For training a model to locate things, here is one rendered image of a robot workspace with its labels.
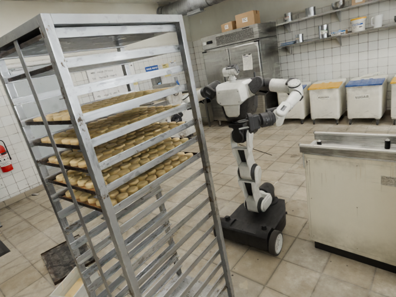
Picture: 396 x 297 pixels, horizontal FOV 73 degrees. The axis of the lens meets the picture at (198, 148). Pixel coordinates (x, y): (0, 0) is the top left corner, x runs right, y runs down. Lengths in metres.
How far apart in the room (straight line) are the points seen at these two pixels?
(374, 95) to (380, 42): 1.03
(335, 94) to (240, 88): 3.65
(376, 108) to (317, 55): 1.60
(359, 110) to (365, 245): 3.52
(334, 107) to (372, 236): 3.64
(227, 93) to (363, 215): 1.26
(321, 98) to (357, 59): 0.97
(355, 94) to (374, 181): 3.54
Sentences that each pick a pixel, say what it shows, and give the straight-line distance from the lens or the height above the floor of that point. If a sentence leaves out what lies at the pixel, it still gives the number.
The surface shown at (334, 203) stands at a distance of 2.19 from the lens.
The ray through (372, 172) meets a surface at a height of 0.75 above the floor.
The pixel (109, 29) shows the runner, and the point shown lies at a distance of 1.11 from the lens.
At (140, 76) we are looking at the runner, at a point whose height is 1.59.
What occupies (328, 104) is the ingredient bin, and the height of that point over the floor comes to 0.41.
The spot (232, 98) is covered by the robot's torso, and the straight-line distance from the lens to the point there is 2.06.
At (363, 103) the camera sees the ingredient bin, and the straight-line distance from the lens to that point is 5.47.
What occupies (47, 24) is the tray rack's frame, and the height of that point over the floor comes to 1.79.
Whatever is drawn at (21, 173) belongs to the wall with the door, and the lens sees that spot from 5.30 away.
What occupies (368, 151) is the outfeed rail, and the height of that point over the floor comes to 0.89.
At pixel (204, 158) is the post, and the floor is 1.12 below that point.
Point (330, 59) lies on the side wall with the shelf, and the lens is 6.14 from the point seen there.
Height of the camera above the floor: 1.61
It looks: 18 degrees down
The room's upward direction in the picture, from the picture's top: 11 degrees counter-clockwise
